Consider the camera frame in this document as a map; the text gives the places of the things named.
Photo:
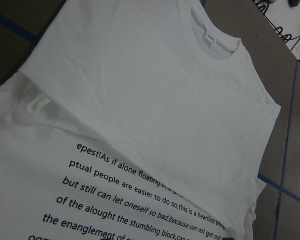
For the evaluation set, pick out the white long-sleeve printed shirt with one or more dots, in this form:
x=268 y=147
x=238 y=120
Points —
x=133 y=120

